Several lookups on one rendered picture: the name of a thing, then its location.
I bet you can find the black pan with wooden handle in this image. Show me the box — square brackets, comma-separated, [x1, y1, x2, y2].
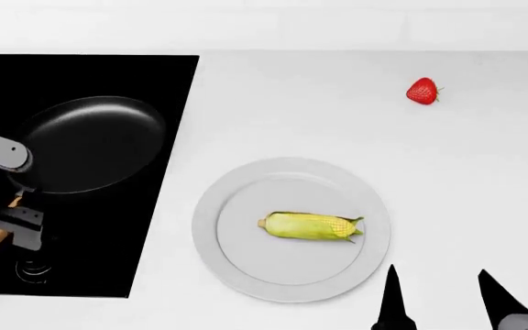
[0, 95, 169, 271]

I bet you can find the white round plate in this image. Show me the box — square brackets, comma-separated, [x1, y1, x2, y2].
[191, 156, 392, 305]

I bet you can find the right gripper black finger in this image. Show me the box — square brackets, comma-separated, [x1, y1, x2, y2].
[370, 263, 418, 330]
[477, 268, 528, 330]

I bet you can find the black induction cooktop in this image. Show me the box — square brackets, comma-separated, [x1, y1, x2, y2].
[0, 53, 200, 300]

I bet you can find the corn cob with green husk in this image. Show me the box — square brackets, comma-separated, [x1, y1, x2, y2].
[257, 210, 366, 245]

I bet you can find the red strawberry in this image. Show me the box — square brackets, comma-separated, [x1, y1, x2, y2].
[405, 76, 446, 106]

